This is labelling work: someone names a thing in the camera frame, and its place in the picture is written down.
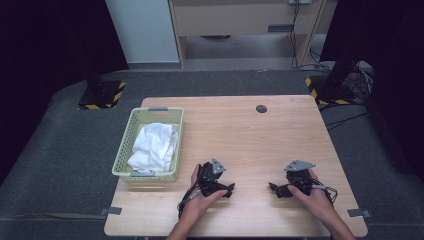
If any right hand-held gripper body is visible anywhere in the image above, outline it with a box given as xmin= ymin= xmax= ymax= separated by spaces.
xmin=283 ymin=159 xmax=317 ymax=196

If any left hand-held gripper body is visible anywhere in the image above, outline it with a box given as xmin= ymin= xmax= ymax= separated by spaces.
xmin=198 ymin=157 xmax=227 ymax=197

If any white t-shirt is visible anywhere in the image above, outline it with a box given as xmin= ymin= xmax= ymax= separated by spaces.
xmin=127 ymin=122 xmax=179 ymax=174

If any green plastic basket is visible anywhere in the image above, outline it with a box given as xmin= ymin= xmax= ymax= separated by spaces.
xmin=111 ymin=106 xmax=185 ymax=184

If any person's right hand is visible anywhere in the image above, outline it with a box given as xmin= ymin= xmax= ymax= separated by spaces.
xmin=287 ymin=168 xmax=335 ymax=225

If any person's left hand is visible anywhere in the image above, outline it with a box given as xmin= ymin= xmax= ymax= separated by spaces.
xmin=182 ymin=164 xmax=229 ymax=220

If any grey tape strip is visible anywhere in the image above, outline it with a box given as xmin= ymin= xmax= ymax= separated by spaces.
xmin=347 ymin=208 xmax=373 ymax=219
xmin=99 ymin=206 xmax=123 ymax=216

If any black stand with striped base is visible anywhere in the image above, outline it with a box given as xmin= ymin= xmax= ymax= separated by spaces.
xmin=71 ymin=49 xmax=127 ymax=110
xmin=304 ymin=56 xmax=357 ymax=106

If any black curtain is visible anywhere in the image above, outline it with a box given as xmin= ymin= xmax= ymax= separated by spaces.
xmin=319 ymin=0 xmax=424 ymax=183
xmin=0 ymin=0 xmax=130 ymax=185

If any right hand-held gripper cable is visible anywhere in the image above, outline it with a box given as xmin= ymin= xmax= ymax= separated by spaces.
xmin=311 ymin=179 xmax=339 ymax=206

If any hand-held gripper cable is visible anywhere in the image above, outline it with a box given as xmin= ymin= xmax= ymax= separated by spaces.
xmin=311 ymin=179 xmax=339 ymax=206
xmin=177 ymin=164 xmax=205 ymax=221

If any left hand-held gripper cable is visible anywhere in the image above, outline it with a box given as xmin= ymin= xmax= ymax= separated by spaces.
xmin=177 ymin=164 xmax=205 ymax=221

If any black floor cable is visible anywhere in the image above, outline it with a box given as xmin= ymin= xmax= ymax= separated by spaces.
xmin=321 ymin=102 xmax=370 ymax=132

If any tangle of cables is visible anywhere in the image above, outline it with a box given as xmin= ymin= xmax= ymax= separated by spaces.
xmin=346 ymin=60 xmax=375 ymax=101

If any black hanging cable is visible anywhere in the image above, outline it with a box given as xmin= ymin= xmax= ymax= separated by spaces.
xmin=289 ymin=0 xmax=331 ymax=72

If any grey drawer handle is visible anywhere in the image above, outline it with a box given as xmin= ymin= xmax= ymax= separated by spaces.
xmin=267 ymin=24 xmax=294 ymax=33

